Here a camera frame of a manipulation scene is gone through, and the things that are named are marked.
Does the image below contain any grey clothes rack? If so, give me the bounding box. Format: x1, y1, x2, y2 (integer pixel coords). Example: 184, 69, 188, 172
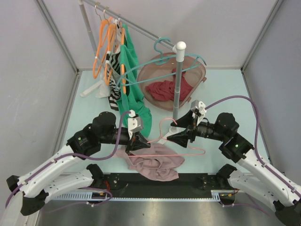
79, 0, 195, 120

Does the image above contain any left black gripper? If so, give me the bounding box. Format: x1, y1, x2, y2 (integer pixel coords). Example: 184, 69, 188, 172
100, 128, 151, 154

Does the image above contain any black white striped top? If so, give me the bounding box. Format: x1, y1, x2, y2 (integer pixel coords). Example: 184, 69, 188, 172
105, 19, 122, 111

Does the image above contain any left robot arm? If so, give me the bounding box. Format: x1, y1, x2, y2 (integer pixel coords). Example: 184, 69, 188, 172
5, 110, 151, 216

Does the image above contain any teal hanger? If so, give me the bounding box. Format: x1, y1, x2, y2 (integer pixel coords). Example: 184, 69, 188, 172
117, 37, 207, 89

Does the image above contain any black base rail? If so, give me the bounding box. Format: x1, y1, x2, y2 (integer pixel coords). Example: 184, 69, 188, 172
90, 173, 238, 198

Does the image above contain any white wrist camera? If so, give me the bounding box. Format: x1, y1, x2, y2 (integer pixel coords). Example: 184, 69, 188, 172
127, 110, 144, 138
190, 100, 206, 126

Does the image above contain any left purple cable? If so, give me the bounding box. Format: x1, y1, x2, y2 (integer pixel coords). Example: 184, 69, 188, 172
5, 110, 132, 212

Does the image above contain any white garment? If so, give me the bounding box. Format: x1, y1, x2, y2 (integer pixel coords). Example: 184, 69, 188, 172
96, 17, 114, 98

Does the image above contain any mauve pink tank top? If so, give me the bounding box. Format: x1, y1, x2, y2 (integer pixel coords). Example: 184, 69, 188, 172
116, 144, 185, 182

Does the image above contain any pink hanger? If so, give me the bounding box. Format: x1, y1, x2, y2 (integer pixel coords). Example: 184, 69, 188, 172
129, 118, 206, 157

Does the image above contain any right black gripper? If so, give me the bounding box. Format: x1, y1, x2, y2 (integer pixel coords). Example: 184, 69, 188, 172
167, 109, 227, 148

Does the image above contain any white cable duct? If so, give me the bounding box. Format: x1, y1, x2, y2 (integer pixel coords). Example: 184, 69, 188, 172
53, 190, 235, 202

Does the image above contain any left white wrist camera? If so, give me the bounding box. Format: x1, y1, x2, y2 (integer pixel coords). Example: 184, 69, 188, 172
127, 110, 144, 138

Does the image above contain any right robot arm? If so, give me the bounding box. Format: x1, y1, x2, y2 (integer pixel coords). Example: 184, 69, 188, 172
167, 111, 301, 226

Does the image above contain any orange hanger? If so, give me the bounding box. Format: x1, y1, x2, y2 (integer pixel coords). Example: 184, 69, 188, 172
117, 17, 127, 92
92, 2, 111, 79
104, 23, 116, 86

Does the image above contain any red garment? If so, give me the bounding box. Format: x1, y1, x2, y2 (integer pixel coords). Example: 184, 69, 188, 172
145, 72, 193, 102

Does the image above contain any brown plastic basket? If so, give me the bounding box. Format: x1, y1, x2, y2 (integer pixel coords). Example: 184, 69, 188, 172
137, 56, 206, 112

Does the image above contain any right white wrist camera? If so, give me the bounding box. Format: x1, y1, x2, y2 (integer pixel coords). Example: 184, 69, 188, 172
190, 100, 206, 126

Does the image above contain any green tank top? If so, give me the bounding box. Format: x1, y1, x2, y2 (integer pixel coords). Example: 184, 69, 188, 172
117, 24, 152, 137

